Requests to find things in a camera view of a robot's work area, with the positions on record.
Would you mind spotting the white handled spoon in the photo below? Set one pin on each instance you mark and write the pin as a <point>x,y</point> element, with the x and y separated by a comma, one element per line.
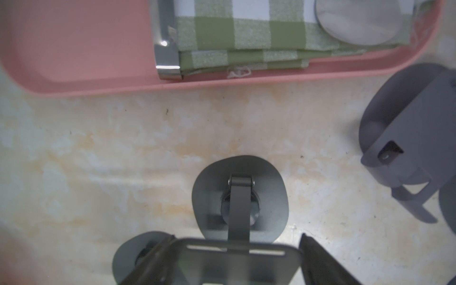
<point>364,23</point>

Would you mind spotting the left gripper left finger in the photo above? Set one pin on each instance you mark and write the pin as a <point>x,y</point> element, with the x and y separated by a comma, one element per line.
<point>156,268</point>

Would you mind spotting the pink tray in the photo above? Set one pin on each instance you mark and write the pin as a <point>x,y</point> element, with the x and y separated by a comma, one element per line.
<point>79,48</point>

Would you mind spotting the green checkered cloth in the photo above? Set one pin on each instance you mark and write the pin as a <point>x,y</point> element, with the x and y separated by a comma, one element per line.
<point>266,35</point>

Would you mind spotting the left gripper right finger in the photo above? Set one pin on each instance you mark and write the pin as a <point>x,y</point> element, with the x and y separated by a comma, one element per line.
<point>321,268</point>

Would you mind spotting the dark green phone stand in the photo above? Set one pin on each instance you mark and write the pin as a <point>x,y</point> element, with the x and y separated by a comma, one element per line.
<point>131,252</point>
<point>241,207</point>
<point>447,203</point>

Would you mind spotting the purple phone stand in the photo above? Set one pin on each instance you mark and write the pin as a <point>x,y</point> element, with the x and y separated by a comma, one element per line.
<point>407,135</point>

